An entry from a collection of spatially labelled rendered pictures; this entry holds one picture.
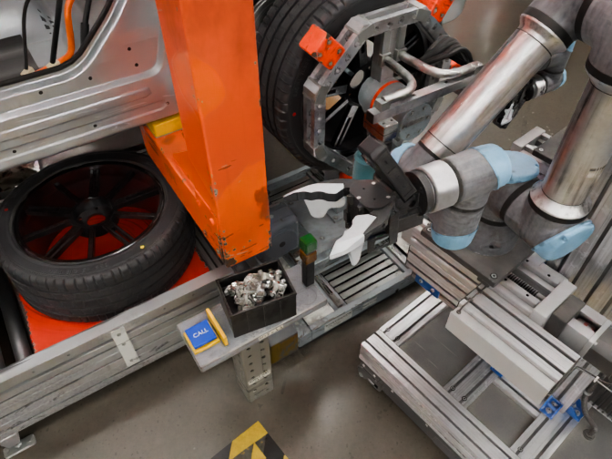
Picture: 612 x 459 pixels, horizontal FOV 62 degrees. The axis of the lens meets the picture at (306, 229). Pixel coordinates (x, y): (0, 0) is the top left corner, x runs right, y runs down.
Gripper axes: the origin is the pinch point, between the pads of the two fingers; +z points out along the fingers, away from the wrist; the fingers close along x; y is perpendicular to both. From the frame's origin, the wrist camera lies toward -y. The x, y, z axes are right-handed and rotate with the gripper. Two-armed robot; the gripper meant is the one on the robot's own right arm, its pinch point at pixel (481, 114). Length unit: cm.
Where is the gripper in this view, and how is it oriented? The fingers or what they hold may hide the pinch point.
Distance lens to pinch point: 172.7
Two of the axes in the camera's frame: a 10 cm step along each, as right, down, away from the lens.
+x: 5.5, 6.3, -5.6
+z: -8.4, 4.0, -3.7
